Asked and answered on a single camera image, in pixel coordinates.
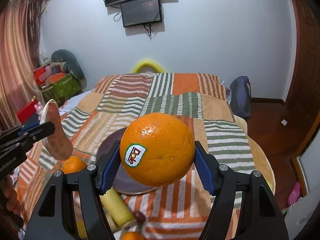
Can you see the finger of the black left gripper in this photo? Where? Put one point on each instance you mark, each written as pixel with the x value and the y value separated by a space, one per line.
pixel 38 131

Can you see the pale sweet potato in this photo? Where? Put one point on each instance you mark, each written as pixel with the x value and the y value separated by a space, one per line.
pixel 57 144

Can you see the large plain orange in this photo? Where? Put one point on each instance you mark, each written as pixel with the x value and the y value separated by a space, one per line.
pixel 73 164

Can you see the long yellow sugarcane piece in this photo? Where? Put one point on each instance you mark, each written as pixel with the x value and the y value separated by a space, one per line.
pixel 118 210

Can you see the small mandarin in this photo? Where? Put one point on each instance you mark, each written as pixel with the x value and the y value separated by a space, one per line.
pixel 132 236

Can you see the dark red jujube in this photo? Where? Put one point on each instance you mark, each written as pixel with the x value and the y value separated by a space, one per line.
pixel 139 217

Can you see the large orange with sticker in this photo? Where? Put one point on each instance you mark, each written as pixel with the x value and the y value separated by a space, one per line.
pixel 157 149

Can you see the left hand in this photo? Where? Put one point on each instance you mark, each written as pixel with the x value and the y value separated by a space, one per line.
pixel 12 203

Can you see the red box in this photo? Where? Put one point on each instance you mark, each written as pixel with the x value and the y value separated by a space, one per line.
pixel 28 112

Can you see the pink plush toy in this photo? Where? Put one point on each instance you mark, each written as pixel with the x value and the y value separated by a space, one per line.
pixel 39 109

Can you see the pink slipper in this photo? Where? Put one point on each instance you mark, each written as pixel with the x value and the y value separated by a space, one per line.
pixel 294 194

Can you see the white bed sheet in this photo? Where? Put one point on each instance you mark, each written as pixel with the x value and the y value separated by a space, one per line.
pixel 75 101

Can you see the green storage box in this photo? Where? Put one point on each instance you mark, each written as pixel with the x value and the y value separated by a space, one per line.
pixel 62 90

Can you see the purple ceramic plate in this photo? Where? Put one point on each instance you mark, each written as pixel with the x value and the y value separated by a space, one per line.
pixel 123 183

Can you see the striped patchwork bedspread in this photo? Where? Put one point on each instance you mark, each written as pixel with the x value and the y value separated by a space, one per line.
pixel 177 211

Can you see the pink striped curtain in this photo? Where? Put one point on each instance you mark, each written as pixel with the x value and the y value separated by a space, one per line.
pixel 20 56

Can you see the yellow pillow behind bed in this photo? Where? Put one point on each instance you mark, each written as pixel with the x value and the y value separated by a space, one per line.
pixel 148 64

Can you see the dark blue backpack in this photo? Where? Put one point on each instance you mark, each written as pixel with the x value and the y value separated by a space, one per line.
pixel 241 97

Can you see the small wall monitor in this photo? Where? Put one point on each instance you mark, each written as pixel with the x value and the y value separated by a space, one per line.
pixel 140 12

